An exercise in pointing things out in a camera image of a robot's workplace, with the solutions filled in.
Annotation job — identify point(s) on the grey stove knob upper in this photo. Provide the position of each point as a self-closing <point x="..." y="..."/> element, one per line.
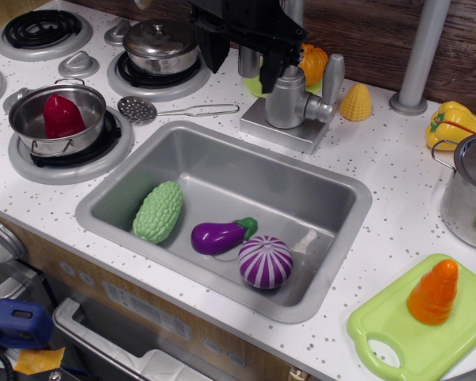
<point x="79" y="65"/>

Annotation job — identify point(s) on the orange toy carrot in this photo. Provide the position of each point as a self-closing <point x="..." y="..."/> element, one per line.
<point x="431" y="300"/>

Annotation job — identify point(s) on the green toy plate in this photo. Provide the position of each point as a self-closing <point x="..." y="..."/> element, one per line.
<point x="252" y="85"/>

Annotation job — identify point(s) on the steel pot front left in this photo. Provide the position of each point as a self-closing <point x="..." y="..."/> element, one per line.
<point x="27" y="120"/>

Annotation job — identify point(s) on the red toy pepper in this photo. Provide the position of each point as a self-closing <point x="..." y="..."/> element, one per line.
<point x="62" y="118"/>

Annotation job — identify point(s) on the grey stove knob rear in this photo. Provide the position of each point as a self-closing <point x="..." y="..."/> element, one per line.
<point x="116" y="35"/>

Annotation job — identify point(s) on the yellow toy bell pepper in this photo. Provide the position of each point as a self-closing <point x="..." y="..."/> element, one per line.
<point x="453" y="121"/>

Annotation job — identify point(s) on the front stove burner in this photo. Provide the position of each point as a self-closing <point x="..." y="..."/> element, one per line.
<point x="112" y="146"/>

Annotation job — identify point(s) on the yellow tape piece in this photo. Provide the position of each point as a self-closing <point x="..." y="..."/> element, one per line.
<point x="34" y="361"/>

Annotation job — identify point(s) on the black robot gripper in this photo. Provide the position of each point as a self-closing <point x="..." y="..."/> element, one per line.
<point x="261" y="26"/>

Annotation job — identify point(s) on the grey oven door handle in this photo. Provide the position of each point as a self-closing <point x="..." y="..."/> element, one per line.
<point x="153" y="365"/>

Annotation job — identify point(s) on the rear right stove burner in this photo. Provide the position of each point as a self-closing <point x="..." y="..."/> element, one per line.
<point x="126" y="80"/>

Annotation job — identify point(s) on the steel slotted skimmer spoon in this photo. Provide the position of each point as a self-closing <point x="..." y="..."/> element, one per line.
<point x="141" y="111"/>

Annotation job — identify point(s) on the rear left stove burner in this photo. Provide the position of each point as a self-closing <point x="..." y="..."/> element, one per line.
<point x="44" y="35"/>

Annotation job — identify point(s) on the orange toy pumpkin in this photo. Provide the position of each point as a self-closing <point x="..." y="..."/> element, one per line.
<point x="312" y="54"/>

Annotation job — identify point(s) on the grey vertical post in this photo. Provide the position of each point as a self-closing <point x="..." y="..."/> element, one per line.
<point x="410" y="100"/>

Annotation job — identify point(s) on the lidded steel pot rear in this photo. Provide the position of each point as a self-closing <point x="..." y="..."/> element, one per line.
<point x="161" y="46"/>

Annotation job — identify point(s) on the green toy cutting board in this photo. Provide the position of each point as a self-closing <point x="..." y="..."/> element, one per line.
<point x="394" y="345"/>

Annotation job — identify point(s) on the yellow toy corn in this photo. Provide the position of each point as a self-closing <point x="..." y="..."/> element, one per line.
<point x="356" y="105"/>

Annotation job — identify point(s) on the grey stove knob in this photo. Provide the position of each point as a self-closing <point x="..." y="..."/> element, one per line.
<point x="116" y="35"/>
<point x="79" y="65"/>

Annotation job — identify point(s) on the purple striped toy onion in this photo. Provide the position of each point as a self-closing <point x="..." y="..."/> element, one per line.
<point x="265" y="262"/>

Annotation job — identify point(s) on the large steel pot right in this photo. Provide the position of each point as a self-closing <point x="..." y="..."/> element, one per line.
<point x="458" y="205"/>

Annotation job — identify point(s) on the blue clamp handle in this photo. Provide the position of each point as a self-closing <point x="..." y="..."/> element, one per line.
<point x="24" y="324"/>

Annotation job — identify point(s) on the green toy bitter gourd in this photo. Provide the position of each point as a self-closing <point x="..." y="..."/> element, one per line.
<point x="159" y="212"/>

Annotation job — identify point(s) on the purple toy eggplant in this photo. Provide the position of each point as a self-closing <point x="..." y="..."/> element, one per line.
<point x="210" y="238"/>

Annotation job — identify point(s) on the grey toy sink basin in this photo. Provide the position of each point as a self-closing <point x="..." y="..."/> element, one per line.
<point x="317" y="213"/>

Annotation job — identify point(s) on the silver toy faucet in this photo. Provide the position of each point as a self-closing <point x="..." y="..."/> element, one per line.
<point x="293" y="117"/>

